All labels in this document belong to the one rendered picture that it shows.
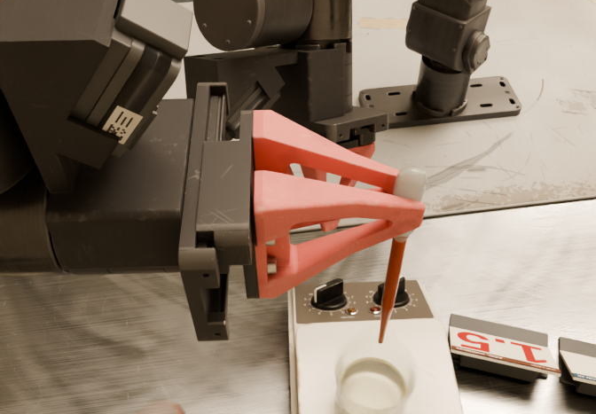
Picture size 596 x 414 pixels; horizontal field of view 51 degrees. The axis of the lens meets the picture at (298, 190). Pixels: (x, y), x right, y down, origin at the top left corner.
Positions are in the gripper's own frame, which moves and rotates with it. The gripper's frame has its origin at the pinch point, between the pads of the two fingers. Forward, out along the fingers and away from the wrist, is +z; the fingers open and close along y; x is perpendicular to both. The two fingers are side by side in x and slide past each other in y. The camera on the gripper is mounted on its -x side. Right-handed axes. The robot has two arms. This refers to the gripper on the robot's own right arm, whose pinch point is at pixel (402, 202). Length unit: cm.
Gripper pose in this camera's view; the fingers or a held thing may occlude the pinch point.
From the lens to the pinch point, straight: 28.4
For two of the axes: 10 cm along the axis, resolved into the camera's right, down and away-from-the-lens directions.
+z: 10.0, -0.2, 0.2
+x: 0.0, 6.5, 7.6
